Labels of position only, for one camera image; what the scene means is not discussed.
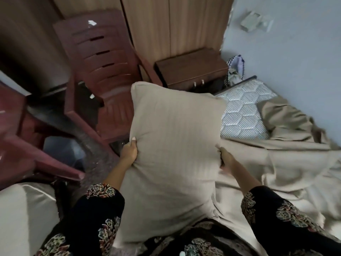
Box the person's right hand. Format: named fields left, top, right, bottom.
left=218, top=147, right=237, bottom=169

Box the person's left hand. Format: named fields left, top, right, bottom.
left=120, top=137, right=138, bottom=166

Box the beige pillow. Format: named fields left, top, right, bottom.
left=115, top=81, right=227, bottom=244

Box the person's left forearm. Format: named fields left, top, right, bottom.
left=102, top=157, right=134, bottom=192

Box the person's right forearm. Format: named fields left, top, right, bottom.
left=226, top=161, right=263, bottom=195

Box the grey hexagon quilted mattress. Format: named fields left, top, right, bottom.
left=215, top=79, right=278, bottom=140

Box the beige bed sheet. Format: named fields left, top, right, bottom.
left=213, top=98, right=341, bottom=256

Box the brown plastic slatted chair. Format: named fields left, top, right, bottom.
left=53, top=9, right=163, bottom=147

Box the striped cloth bag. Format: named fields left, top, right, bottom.
left=225, top=55, right=245, bottom=87

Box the brown wooden bedside cabinet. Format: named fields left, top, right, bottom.
left=155, top=48, right=229, bottom=94

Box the brown wooden wardrobe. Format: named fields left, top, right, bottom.
left=51, top=0, right=235, bottom=65

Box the cream cushion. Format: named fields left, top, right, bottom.
left=0, top=182, right=60, bottom=256

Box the dark wooden table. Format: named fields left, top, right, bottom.
left=0, top=0, right=71, bottom=97

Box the white wall switch box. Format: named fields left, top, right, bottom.
left=240, top=11, right=274, bottom=33

